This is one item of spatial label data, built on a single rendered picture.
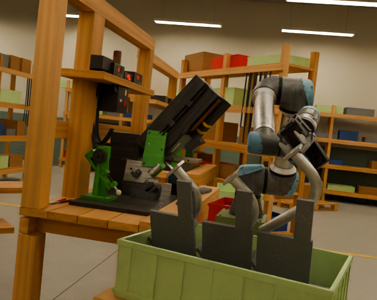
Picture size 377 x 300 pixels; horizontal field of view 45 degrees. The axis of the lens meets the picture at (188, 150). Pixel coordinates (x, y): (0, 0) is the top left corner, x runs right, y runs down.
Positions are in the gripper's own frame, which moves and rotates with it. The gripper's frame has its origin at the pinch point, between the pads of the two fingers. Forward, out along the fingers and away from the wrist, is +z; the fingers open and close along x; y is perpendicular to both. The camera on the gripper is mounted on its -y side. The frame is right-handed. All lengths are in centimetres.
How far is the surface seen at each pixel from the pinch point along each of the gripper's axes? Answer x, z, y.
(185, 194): -31.1, 6.2, 11.9
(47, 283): -261, -114, 15
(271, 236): -17.9, 8.3, -11.8
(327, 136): -247, -914, -176
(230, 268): -26.3, 20.8, -9.0
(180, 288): -42.0, 22.4, -5.7
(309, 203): -3.2, 8.0, -10.2
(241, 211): -20.6, 6.7, -1.9
